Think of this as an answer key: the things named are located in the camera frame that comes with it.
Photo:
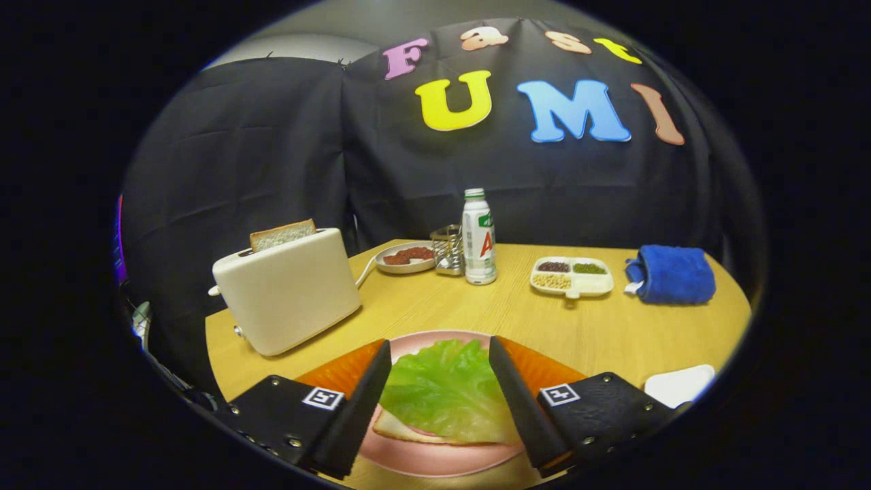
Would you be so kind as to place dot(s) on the small metal rack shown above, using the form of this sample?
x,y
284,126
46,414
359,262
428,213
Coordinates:
x,y
449,255

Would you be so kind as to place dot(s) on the blue folded towel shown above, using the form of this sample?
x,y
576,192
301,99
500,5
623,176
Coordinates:
x,y
674,275

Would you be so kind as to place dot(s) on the green lettuce leaf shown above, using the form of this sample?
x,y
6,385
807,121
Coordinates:
x,y
442,388

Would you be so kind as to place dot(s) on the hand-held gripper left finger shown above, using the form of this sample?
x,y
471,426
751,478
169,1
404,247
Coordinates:
x,y
360,415

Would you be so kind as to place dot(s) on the pile of yellow soybeans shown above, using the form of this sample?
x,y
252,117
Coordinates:
x,y
552,280

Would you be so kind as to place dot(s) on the white square plate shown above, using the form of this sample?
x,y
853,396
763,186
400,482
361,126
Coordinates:
x,y
680,384

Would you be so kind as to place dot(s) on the pink ham slice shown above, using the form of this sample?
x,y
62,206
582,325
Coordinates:
x,y
425,431

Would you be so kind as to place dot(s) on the white drink bottle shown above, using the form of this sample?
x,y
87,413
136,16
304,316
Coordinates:
x,y
479,245

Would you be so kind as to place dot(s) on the small grey plate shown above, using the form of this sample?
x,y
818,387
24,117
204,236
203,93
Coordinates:
x,y
405,268

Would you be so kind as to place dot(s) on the thick brown crust bread slice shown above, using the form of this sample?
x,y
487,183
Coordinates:
x,y
282,235

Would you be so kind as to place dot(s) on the cream toaster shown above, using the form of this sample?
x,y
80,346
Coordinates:
x,y
286,292

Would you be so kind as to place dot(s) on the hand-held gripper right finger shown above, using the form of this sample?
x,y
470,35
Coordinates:
x,y
524,408

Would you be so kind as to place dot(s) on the black backdrop cloth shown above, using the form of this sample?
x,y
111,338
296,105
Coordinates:
x,y
272,170

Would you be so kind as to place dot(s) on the pile of green beans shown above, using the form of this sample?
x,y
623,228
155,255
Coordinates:
x,y
589,268

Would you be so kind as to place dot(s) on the red meat pieces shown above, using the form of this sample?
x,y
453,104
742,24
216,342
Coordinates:
x,y
408,256

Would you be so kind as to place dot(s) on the pink plate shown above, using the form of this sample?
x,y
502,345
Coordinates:
x,y
422,459

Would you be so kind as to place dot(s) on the white divided dish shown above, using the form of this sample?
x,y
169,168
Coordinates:
x,y
590,284

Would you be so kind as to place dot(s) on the pile of red beans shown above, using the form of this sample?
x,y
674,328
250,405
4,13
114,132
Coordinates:
x,y
554,267

